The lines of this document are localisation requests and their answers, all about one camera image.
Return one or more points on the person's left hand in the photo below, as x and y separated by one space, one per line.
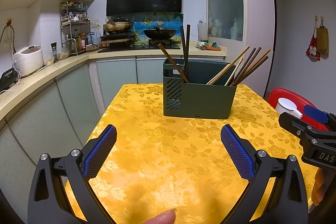
167 217

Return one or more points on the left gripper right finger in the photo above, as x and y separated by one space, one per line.
287 202

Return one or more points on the black glass cooktop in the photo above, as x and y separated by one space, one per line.
114 47

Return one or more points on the black wok on stove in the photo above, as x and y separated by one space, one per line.
160 33

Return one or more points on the black chopstick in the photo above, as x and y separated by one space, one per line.
183 43
249 63
187 46

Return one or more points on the metal spice rack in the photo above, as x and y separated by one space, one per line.
75 27

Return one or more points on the pale wooden chopstick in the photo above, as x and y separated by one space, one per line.
234 71

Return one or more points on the lower kitchen cabinets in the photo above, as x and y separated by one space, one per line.
56 119

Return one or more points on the dark brown chopstick in holder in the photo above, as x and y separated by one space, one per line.
254 68

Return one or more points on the brown hanging bag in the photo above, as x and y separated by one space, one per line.
323 39

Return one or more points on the yellow floral tablecloth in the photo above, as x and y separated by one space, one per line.
160 163

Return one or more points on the dark green utensil holder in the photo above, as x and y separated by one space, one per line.
196 99

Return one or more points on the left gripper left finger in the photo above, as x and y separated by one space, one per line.
48 201

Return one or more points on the black device on counter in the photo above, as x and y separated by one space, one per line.
8 78

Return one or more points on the red plastic chair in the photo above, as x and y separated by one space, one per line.
300 102

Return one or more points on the white rice cooker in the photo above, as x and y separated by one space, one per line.
28 60

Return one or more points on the person's right hand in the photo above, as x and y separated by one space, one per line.
318 191

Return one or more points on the light brown chopstick in holder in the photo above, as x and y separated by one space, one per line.
265 54

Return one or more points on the red hanging cloth bag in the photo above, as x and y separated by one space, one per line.
312 51

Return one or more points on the orange cloth on counter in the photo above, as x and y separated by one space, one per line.
211 48

